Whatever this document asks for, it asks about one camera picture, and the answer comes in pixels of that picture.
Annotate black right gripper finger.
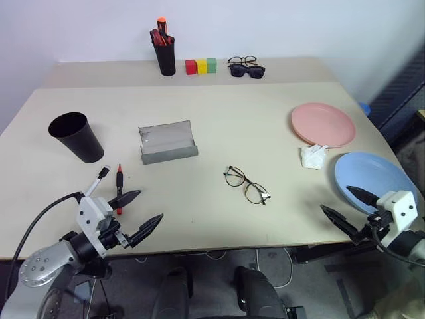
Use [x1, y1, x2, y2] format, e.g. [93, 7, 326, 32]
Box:
[319, 204, 359, 239]
[345, 185, 380, 210]

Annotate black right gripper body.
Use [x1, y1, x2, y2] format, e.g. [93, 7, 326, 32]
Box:
[350, 212, 394, 247]

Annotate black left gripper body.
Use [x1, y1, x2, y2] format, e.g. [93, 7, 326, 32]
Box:
[98, 217, 134, 249]

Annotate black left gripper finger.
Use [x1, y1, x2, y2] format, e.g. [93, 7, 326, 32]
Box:
[108, 189, 143, 211]
[127, 213, 165, 249]

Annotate red and black pen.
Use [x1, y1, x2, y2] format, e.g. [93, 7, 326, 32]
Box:
[115, 163, 126, 215]

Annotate blue plate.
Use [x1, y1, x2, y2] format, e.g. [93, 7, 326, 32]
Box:
[333, 152, 420, 215]

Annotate grey glasses case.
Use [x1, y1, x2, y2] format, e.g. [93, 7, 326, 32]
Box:
[137, 120, 199, 166]

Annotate tortoiseshell round glasses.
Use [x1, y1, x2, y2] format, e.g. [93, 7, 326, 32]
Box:
[223, 165, 272, 206]

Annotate small grey floor box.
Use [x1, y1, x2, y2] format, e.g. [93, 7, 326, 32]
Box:
[74, 281, 91, 300]

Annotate crumpled white tissue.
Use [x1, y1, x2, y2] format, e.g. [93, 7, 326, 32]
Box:
[299, 144, 329, 171]

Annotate wide black plastic cup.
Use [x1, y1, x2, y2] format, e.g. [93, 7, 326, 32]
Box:
[48, 112, 105, 164]

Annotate dark rounded shape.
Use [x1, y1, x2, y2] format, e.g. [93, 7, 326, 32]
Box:
[234, 265, 290, 319]
[153, 267, 194, 319]

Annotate pink plate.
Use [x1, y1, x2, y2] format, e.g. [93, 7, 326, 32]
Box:
[291, 102, 357, 149]

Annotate tall black tool holder cup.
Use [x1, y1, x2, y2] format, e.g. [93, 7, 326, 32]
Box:
[153, 41, 177, 77]

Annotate black sunglasses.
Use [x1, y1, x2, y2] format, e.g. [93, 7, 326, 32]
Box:
[229, 64, 266, 80]

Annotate thin black-framed clear glasses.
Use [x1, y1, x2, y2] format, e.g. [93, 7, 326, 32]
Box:
[227, 56, 259, 66]

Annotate orange-capped black screwdriver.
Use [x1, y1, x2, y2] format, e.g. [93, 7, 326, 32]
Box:
[155, 16, 169, 44]

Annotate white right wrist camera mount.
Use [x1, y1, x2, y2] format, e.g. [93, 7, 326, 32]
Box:
[377, 191, 418, 233]

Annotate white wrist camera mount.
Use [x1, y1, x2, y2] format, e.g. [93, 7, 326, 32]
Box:
[76, 195, 114, 259]
[377, 191, 418, 233]

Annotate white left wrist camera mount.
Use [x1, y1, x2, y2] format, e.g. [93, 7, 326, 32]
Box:
[76, 195, 114, 259]

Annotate black table frame bar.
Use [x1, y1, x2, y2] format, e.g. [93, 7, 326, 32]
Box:
[294, 239, 379, 265]

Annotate white floor cable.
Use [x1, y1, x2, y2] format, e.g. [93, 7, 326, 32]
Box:
[202, 247, 295, 288]

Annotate dark ribbed wall panel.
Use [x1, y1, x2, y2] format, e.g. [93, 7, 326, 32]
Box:
[368, 49, 425, 147]

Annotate black metal foot bracket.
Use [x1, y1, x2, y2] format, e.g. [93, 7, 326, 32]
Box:
[282, 306, 308, 319]

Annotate red-handled tools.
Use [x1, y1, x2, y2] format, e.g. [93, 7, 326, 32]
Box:
[149, 29, 175, 47]

